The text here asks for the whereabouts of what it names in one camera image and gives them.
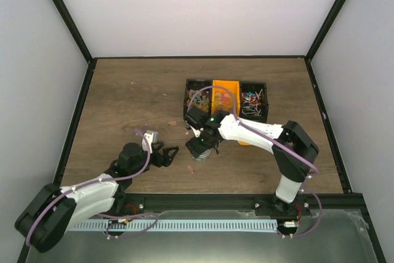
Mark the yellow bin with star candies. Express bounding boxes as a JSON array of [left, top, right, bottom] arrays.
[[211, 79, 241, 114]]

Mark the clear plastic cup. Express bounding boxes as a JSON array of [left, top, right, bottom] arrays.
[[192, 149, 212, 161]]

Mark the black bin with lollipops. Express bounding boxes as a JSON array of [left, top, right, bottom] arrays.
[[238, 81, 269, 123]]

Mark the black frame base bar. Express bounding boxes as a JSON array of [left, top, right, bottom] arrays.
[[38, 192, 364, 217]]

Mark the black bin with popsicle candies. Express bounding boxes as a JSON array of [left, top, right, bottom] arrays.
[[183, 79, 212, 116]]

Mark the light blue slotted rail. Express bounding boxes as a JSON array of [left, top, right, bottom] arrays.
[[70, 219, 278, 233]]

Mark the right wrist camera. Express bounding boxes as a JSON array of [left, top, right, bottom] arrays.
[[187, 124, 201, 137]]

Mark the pink popsicle candy on table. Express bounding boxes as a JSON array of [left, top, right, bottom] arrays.
[[188, 166, 195, 174]]

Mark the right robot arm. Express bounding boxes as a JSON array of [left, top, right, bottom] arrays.
[[184, 107, 320, 216]]

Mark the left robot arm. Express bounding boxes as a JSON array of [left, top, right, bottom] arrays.
[[14, 142, 179, 253]]

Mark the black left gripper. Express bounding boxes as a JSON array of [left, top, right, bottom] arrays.
[[131, 147, 180, 177]]

